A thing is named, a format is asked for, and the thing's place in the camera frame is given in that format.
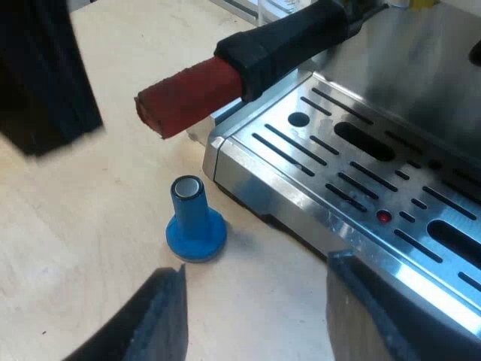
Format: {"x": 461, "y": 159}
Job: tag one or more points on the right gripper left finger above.
{"x": 158, "y": 323}

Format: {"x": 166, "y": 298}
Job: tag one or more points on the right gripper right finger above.
{"x": 376, "y": 319}

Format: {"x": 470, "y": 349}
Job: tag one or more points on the bright blue tamper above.
{"x": 191, "y": 222}

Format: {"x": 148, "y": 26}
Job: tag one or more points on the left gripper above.
{"x": 41, "y": 82}

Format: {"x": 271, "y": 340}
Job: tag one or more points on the steel espresso machine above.
{"x": 376, "y": 86}

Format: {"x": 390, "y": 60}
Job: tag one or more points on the aluminium rail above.
{"x": 236, "y": 8}

